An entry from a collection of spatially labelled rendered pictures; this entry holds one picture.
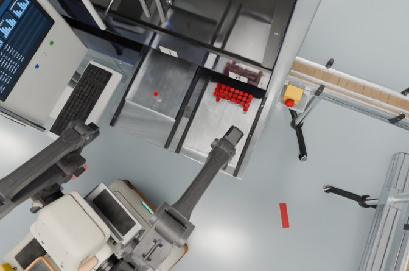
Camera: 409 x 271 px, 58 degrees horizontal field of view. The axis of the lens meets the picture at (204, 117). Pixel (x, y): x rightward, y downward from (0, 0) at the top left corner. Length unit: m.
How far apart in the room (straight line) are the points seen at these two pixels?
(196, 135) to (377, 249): 1.09
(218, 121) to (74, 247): 0.85
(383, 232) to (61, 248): 1.55
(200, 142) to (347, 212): 1.31
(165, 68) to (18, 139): 1.50
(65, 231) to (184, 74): 0.93
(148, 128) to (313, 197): 1.32
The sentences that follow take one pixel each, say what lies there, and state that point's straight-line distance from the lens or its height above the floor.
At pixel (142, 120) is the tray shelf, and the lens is 1.79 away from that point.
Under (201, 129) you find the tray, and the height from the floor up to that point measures 0.88.
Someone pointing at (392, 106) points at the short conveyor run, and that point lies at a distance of 1.83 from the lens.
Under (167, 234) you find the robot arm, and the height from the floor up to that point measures 1.60.
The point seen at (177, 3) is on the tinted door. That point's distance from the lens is 1.32.
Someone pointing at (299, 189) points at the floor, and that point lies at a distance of 2.63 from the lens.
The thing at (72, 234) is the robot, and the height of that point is 1.38.
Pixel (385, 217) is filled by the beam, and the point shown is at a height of 0.54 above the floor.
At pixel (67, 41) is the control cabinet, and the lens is 1.89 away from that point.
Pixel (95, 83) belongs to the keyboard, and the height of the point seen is 0.82.
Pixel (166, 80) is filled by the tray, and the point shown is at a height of 0.88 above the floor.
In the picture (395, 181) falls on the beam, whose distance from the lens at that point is 2.22.
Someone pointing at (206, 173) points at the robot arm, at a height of 1.46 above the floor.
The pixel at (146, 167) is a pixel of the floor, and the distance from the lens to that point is 2.65.
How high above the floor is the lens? 2.58
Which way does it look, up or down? 75 degrees down
